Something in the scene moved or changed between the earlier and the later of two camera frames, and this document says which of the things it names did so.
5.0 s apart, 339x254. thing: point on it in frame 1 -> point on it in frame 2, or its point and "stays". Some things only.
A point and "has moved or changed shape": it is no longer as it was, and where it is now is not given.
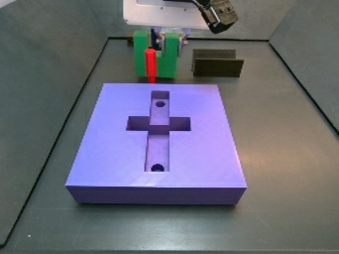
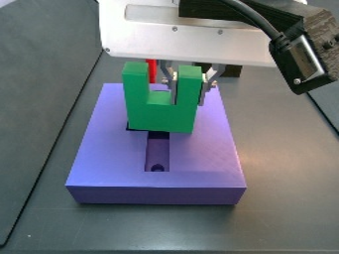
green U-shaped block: (168, 62) has moved or changed shape
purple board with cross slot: (158, 148) stays
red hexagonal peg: (152, 64) stays
